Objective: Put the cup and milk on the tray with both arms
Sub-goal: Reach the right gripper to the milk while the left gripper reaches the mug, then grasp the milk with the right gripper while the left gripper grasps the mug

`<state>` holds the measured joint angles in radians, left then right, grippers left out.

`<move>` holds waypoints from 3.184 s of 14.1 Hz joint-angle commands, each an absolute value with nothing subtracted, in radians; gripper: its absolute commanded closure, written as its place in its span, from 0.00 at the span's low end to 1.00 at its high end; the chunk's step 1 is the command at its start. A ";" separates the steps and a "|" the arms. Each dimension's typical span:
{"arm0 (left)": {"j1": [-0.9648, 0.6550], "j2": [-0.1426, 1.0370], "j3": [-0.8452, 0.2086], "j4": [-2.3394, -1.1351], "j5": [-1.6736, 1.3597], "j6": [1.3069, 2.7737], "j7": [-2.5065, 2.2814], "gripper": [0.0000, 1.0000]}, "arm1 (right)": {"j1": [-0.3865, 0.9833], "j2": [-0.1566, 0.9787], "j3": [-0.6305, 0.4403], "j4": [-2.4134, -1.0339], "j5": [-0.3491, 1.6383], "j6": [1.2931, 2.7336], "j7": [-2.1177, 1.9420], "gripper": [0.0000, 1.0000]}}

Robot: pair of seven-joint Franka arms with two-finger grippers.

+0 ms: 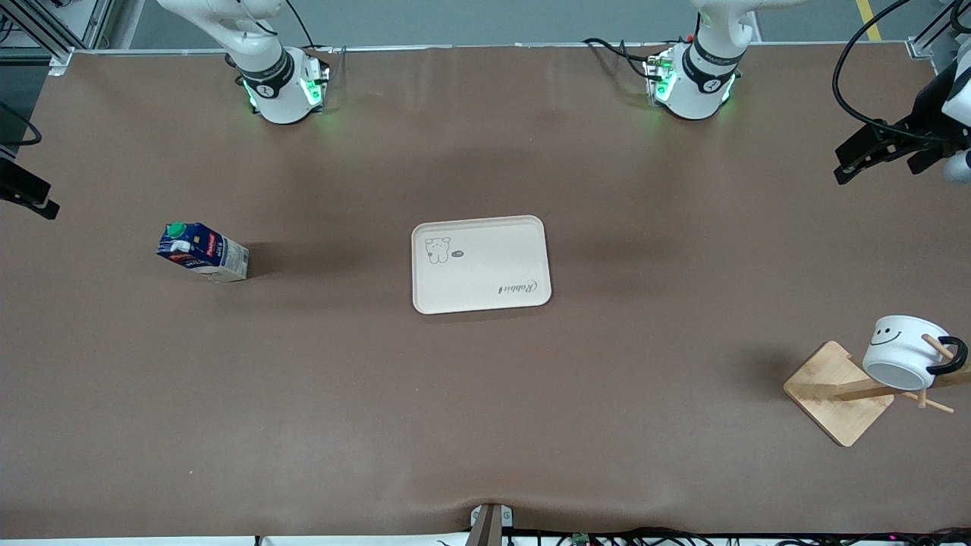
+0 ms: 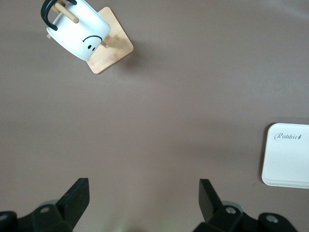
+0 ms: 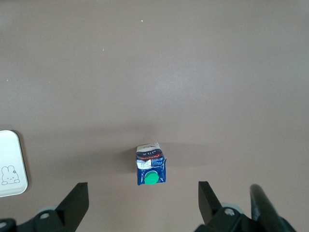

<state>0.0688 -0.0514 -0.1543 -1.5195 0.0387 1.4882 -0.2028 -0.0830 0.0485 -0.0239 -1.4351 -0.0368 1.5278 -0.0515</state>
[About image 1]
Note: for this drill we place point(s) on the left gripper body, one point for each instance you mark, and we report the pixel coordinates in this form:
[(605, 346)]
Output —
[(927, 111)]

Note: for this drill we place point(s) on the white smiley face mug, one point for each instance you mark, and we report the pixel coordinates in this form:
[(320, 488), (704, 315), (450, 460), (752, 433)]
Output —
[(899, 353)]

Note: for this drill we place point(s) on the blue Pascual milk carton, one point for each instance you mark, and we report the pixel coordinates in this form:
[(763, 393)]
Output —
[(212, 256)]

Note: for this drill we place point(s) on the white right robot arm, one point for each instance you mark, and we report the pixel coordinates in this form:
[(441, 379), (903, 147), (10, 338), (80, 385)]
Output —
[(265, 76)]

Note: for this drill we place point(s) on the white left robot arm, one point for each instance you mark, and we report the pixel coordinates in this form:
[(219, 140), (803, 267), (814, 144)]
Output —
[(702, 76)]

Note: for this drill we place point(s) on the cream Rabbit print tray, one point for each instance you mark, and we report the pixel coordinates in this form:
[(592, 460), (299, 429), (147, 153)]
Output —
[(485, 269)]

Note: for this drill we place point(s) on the wooden mug rack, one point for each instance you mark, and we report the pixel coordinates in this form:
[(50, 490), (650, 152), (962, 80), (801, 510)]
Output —
[(827, 387)]

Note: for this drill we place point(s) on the aluminium frame profile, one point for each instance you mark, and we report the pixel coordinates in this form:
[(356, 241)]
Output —
[(922, 47), (61, 61)]

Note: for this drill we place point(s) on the metal table edge bracket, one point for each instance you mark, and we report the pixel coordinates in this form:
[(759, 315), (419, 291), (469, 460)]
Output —
[(489, 523)]

